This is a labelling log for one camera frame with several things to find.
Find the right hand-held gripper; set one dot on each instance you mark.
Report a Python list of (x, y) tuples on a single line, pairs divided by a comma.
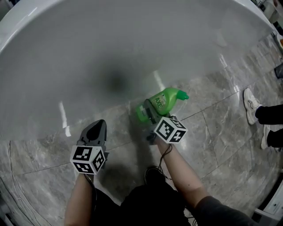
[(170, 130)]

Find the person's leg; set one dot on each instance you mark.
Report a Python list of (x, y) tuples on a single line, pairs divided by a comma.
[(154, 203), (106, 209)]

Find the white cabinet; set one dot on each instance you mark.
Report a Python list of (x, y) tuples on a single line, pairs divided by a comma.
[(276, 205)]

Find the green detergent bottle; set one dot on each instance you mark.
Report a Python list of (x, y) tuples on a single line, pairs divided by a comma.
[(169, 97)]

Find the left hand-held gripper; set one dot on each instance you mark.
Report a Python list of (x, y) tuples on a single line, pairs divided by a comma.
[(87, 160)]

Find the person's left leg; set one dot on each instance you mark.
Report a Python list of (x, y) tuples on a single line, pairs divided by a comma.
[(106, 209)]

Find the white bathtub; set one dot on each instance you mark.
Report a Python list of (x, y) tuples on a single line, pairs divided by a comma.
[(88, 55)]

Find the person's right leg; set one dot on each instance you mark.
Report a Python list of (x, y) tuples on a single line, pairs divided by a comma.
[(154, 203)]

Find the white basin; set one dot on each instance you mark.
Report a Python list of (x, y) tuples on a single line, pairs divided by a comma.
[(279, 40)]

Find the person's dark printed shirt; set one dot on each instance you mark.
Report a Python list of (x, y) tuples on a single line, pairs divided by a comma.
[(221, 212)]

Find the person's left forearm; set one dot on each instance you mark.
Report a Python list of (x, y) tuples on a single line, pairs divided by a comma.
[(79, 198)]

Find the person's right forearm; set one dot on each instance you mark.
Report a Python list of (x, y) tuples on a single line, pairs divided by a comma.
[(181, 174)]

